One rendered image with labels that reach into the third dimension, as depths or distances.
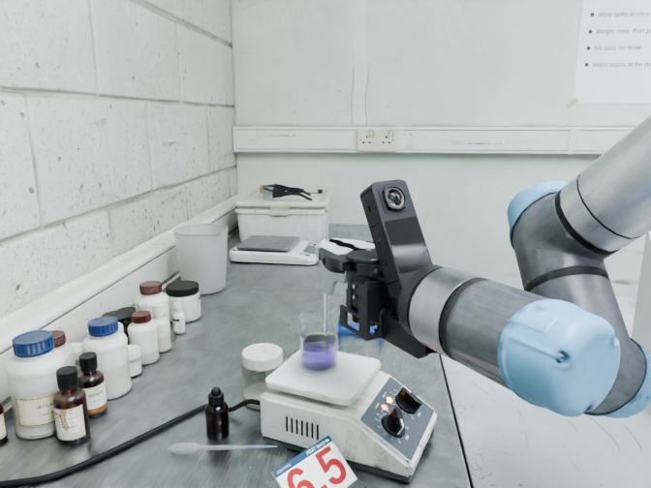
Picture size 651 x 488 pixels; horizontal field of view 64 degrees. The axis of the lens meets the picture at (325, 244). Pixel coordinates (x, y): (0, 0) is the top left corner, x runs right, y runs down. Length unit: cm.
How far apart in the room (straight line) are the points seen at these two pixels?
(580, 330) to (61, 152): 90
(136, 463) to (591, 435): 58
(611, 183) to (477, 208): 164
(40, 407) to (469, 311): 57
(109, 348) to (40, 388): 11
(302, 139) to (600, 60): 109
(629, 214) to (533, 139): 159
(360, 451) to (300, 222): 114
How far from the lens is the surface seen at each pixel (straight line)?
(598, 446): 80
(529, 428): 80
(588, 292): 51
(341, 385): 67
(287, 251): 153
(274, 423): 70
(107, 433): 80
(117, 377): 86
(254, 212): 172
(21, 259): 97
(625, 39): 223
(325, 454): 65
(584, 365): 40
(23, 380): 78
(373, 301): 53
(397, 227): 51
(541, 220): 53
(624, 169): 48
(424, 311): 45
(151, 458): 73
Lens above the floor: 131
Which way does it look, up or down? 13 degrees down
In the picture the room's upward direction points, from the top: straight up
